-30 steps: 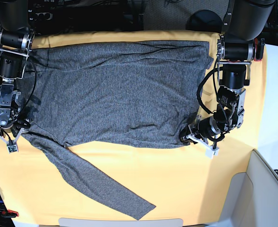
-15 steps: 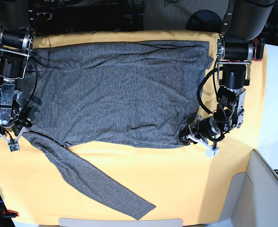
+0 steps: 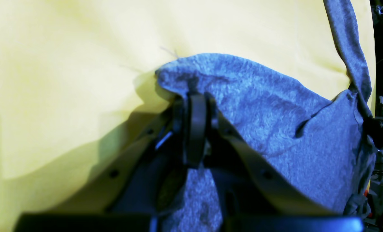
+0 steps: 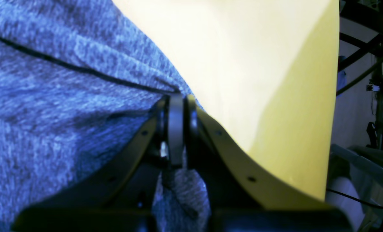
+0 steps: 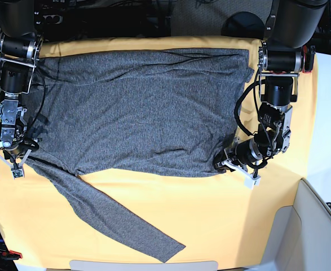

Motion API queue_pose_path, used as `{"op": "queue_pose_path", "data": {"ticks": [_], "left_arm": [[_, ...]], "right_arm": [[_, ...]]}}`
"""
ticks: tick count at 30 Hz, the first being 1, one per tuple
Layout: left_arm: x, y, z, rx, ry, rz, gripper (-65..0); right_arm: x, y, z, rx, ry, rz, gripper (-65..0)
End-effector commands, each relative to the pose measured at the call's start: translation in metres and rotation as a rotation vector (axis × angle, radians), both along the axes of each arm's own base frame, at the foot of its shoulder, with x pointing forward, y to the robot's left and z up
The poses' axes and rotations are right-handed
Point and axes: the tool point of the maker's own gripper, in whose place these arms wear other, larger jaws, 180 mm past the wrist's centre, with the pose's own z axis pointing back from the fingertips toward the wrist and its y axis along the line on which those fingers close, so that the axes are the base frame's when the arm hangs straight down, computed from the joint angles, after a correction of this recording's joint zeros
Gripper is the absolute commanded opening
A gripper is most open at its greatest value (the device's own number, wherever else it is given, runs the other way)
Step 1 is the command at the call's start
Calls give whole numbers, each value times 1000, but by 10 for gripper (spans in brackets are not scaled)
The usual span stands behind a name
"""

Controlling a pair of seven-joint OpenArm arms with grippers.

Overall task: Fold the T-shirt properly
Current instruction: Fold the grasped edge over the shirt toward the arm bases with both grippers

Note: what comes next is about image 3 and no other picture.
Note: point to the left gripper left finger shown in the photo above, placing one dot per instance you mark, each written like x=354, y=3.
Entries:
x=134, y=193

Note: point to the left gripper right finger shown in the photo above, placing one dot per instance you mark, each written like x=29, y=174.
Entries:
x=253, y=196

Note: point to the grey long-sleeve T-shirt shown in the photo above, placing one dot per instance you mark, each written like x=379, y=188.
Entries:
x=292, y=78

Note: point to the yellow table cloth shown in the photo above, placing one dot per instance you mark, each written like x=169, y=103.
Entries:
x=78, y=83

